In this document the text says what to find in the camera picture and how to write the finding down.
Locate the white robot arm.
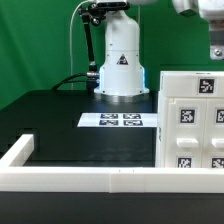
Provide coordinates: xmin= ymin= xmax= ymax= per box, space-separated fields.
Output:
xmin=91 ymin=0 xmax=224 ymax=102

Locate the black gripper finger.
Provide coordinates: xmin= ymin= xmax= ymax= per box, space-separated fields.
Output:
xmin=209 ymin=20 xmax=224 ymax=60

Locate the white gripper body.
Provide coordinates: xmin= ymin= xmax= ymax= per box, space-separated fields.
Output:
xmin=172 ymin=0 xmax=224 ymax=21

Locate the white U-shaped fence frame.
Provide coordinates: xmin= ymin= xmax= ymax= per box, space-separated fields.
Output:
xmin=0 ymin=134 xmax=224 ymax=193

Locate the black cable bundle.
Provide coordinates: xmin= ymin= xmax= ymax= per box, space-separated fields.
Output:
xmin=50 ymin=73 xmax=100 ymax=92

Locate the white cabinet top block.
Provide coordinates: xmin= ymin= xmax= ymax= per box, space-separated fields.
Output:
xmin=159 ymin=71 xmax=224 ymax=98

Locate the white cabinet body box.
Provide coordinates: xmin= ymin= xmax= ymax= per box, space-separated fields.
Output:
xmin=155 ymin=97 xmax=222 ymax=168

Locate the white marker base sheet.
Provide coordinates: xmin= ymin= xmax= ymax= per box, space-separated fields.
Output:
xmin=78 ymin=113 xmax=157 ymax=128

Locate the white cable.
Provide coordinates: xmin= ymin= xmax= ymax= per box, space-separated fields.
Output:
xmin=68 ymin=0 xmax=94 ymax=91

